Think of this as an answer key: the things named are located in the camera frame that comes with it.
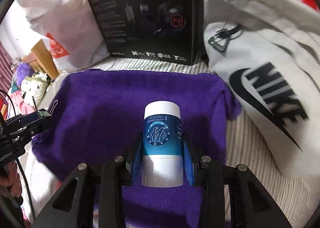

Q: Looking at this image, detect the blue white cylindrical bottle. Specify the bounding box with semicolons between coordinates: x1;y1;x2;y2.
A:
142;101;183;188

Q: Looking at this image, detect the teal binder clip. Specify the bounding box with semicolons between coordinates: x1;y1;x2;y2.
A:
44;100;58;118

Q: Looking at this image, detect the person's left hand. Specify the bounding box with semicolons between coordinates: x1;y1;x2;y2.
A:
1;161;22;198

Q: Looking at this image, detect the pink cloth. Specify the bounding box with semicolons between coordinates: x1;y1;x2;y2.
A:
8;90;35;117

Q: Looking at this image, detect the purple plush toy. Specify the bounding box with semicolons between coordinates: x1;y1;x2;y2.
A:
16;62;35;87

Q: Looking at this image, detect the purple fleece towel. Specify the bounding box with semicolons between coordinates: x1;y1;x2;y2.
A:
31;68;242;228

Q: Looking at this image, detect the wooden furniture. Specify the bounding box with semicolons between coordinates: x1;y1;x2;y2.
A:
22;40;59;80

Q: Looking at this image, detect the striped bed sheet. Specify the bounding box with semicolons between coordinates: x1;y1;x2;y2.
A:
20;58;319;227

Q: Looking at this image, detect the black carabiner clip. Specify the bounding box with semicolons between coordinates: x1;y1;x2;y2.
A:
208;25;242;53

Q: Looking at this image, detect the white Miniso shopping bag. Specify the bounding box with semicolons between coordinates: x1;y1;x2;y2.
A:
17;0;110;72

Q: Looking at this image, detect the black headset box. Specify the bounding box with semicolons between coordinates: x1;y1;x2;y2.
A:
88;0;195;65

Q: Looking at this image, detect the black cable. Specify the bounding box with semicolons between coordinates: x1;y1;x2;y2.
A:
0;89;36;221

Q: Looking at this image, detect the white Nike drawstring bag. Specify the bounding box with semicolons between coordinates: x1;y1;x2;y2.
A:
203;0;319;177

